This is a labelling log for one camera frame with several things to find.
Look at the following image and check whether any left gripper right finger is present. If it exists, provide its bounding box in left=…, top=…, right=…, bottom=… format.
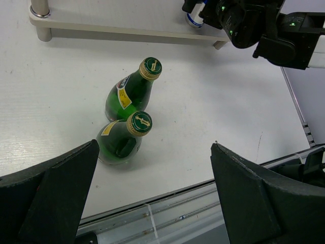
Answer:
left=211, top=143, right=324, bottom=243

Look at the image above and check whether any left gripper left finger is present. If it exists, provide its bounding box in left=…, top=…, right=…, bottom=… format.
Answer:
left=1, top=139, right=99, bottom=243

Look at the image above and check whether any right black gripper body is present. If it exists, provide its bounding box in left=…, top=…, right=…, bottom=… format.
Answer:
left=181, top=0, right=229, bottom=29

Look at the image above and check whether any silver energy can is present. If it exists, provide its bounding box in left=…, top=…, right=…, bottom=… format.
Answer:
left=185, top=2, right=206, bottom=28

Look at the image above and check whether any green glass bottle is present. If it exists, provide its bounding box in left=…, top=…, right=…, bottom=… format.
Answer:
left=96, top=111, right=153, bottom=165
left=105, top=57, right=162, bottom=121

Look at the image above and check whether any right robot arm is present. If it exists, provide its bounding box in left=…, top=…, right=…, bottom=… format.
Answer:
left=182, top=0, right=324, bottom=70

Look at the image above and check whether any white two-tier shelf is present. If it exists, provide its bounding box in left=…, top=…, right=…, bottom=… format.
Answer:
left=28, top=1, right=229, bottom=49

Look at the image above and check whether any aluminium front rail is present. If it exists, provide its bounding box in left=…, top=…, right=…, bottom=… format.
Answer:
left=76, top=149, right=325, bottom=244

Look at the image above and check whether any aluminium rail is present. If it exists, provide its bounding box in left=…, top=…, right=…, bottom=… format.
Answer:
left=76, top=149, right=325, bottom=244
left=281, top=67, right=316, bottom=148

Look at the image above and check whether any aluminium right rail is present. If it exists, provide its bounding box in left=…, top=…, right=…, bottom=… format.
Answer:
left=281, top=67, right=316, bottom=148

